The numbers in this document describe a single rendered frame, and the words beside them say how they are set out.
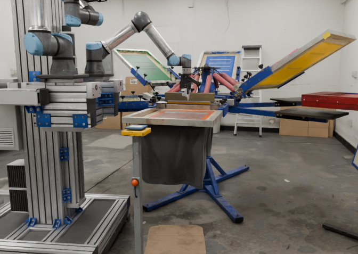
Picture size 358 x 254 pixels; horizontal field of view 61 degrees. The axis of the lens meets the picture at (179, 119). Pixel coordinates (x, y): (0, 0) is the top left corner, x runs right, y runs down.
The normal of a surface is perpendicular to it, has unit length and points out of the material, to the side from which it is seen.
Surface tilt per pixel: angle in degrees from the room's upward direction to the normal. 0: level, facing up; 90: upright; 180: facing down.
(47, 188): 90
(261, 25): 90
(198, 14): 90
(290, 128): 75
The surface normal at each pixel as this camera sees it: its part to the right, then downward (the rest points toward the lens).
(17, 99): -0.11, 0.16
